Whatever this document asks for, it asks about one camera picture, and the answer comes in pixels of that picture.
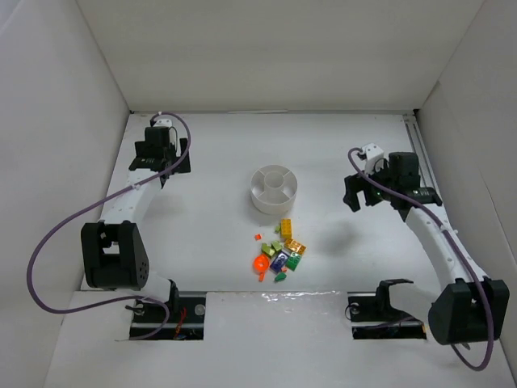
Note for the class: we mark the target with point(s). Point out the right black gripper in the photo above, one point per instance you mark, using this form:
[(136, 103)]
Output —
[(364, 188)]

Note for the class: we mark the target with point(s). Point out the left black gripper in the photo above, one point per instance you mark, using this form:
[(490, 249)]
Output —
[(184, 162)]

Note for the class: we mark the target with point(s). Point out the yellow-orange lego brick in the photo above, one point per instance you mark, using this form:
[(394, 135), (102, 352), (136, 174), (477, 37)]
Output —
[(294, 246)]

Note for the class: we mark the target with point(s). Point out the green lego brick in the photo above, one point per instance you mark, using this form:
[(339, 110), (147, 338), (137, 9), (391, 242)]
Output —
[(293, 261)]

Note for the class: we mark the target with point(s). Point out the blue lego plate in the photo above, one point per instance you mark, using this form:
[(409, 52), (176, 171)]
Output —
[(279, 261)]

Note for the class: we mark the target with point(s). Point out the yellow tall lego brick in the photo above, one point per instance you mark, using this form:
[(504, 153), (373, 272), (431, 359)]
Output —
[(286, 228)]

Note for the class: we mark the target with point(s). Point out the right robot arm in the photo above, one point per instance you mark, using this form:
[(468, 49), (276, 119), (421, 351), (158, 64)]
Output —
[(471, 306)]

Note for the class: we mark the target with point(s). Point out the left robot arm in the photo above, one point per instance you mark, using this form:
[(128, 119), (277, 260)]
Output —
[(114, 255)]

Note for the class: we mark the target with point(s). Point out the white divided round container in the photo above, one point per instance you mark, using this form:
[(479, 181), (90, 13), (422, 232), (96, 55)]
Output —
[(273, 189)]

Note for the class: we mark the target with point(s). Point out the lime lego slope brick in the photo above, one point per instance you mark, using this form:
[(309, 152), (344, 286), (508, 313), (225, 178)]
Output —
[(276, 245)]

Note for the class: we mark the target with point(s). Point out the lime lego brick left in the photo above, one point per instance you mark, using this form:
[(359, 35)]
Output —
[(268, 250)]

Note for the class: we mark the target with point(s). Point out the dark green lego slope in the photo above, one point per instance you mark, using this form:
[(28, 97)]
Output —
[(280, 277)]

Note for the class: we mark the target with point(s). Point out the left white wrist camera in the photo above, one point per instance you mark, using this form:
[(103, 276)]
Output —
[(167, 123)]

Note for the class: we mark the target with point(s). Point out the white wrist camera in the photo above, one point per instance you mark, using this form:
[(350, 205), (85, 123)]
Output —
[(373, 157), (167, 123)]

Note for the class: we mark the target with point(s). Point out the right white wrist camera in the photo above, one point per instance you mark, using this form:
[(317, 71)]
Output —
[(373, 157)]

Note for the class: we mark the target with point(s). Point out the aluminium rail right side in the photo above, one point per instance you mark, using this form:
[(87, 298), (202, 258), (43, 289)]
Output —
[(417, 144)]

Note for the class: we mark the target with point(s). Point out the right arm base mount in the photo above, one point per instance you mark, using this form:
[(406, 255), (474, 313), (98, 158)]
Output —
[(372, 319)]

